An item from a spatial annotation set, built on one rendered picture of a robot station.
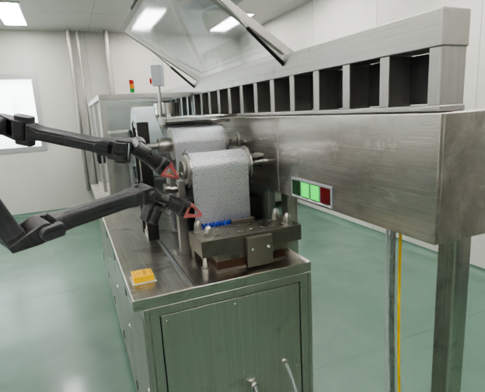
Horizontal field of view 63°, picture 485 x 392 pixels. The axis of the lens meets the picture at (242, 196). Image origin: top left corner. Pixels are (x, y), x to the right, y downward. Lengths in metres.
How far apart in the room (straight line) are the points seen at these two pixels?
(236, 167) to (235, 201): 0.14
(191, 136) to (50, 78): 5.41
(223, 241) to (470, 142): 0.82
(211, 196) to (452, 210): 0.89
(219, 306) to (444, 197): 0.81
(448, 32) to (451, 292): 0.66
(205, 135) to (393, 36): 0.98
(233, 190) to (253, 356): 0.63
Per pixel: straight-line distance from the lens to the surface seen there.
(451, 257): 1.21
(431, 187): 0.99
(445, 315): 1.29
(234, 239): 1.43
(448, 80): 1.00
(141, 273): 1.48
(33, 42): 7.13
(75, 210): 1.32
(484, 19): 3.86
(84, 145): 1.56
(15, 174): 7.12
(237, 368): 1.59
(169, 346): 1.44
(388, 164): 1.08
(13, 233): 1.24
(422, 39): 1.02
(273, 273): 1.47
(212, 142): 1.81
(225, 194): 1.59
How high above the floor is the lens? 1.46
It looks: 12 degrees down
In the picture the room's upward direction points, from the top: 3 degrees counter-clockwise
